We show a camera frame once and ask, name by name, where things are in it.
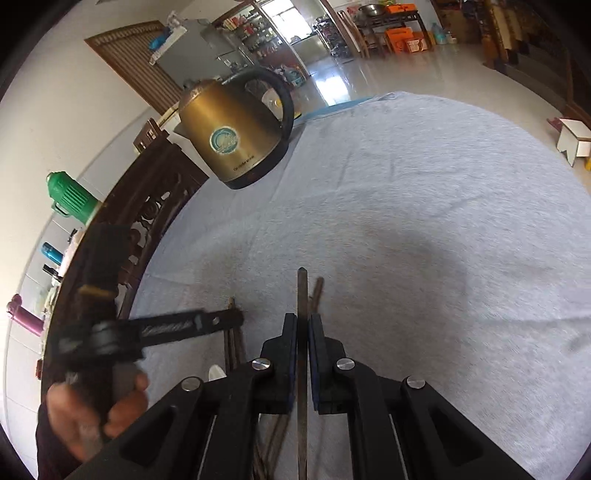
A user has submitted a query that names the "left hand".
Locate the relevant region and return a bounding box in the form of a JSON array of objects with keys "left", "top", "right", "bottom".
[{"left": 46, "top": 371, "right": 149, "bottom": 462}]

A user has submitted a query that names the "teal water bottle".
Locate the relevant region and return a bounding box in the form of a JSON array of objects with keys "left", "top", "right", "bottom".
[{"left": 41, "top": 242, "right": 63, "bottom": 266}]

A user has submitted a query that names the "brown wooden door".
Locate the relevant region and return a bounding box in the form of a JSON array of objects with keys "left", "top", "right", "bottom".
[{"left": 85, "top": 20, "right": 182, "bottom": 115}]

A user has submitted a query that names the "white small stool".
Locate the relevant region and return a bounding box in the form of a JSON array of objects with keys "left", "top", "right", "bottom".
[{"left": 547, "top": 117, "right": 591, "bottom": 168}]

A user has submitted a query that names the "grey table cloth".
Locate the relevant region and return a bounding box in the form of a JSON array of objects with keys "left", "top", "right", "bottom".
[{"left": 132, "top": 92, "right": 590, "bottom": 479}]

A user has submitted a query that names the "grey refrigerator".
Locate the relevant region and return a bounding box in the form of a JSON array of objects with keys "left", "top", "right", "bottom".
[{"left": 149, "top": 19, "right": 257, "bottom": 89}]

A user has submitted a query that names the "dark chopstick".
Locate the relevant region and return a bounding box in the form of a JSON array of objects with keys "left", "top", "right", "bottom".
[
  {"left": 308, "top": 277, "right": 325, "bottom": 315},
  {"left": 297, "top": 267, "right": 308, "bottom": 480}
]

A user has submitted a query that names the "green thermos jug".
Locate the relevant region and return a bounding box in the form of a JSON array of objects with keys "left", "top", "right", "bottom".
[{"left": 46, "top": 171, "right": 102, "bottom": 225}]

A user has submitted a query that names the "dark carved wooden sideboard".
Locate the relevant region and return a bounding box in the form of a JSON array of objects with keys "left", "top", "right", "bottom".
[{"left": 38, "top": 119, "right": 209, "bottom": 392}]

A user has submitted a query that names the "orange cardboard box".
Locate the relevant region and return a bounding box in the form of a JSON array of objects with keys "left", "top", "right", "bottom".
[{"left": 385, "top": 27, "right": 414, "bottom": 54}]

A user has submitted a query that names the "dark wooden side table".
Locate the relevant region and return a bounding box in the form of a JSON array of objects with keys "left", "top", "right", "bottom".
[{"left": 353, "top": 4, "right": 434, "bottom": 57}]

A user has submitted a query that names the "white ceramic spoon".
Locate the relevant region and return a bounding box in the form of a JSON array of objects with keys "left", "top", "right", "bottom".
[{"left": 207, "top": 364, "right": 226, "bottom": 382}]

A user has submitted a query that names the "purple water bottle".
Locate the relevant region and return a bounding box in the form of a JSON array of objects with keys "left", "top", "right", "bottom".
[{"left": 6, "top": 294, "right": 44, "bottom": 337}]

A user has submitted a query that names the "bronze electric kettle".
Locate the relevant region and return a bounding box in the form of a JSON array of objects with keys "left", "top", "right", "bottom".
[{"left": 178, "top": 66, "right": 294, "bottom": 190}]

